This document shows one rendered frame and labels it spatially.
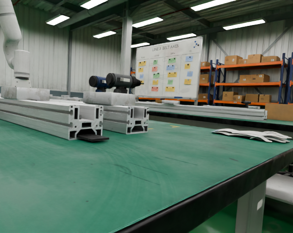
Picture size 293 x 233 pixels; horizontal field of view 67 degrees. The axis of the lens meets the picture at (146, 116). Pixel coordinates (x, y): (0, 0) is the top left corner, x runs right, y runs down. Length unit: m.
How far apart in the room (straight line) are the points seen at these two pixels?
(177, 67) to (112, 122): 3.29
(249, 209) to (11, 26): 1.42
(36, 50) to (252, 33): 10.60
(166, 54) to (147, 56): 0.49
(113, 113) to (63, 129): 0.20
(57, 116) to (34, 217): 0.40
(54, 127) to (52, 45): 12.93
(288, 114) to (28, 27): 12.32
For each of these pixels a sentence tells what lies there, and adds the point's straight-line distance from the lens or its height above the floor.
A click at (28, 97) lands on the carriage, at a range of 0.86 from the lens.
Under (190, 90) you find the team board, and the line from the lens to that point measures 3.75.
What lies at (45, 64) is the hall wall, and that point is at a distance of 13.17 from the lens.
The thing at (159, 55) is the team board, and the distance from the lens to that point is 4.27.
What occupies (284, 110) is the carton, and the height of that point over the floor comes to 0.87.
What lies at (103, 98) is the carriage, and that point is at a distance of 0.75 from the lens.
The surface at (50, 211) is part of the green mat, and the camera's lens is 0.23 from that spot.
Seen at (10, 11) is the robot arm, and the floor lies 1.33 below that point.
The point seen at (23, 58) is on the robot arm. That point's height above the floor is 1.09.
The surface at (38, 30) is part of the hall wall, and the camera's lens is 13.35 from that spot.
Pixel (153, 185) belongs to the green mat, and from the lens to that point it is 0.29.
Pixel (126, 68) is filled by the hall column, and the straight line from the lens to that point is 9.32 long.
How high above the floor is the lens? 0.88
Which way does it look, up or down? 4 degrees down
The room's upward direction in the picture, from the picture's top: 3 degrees clockwise
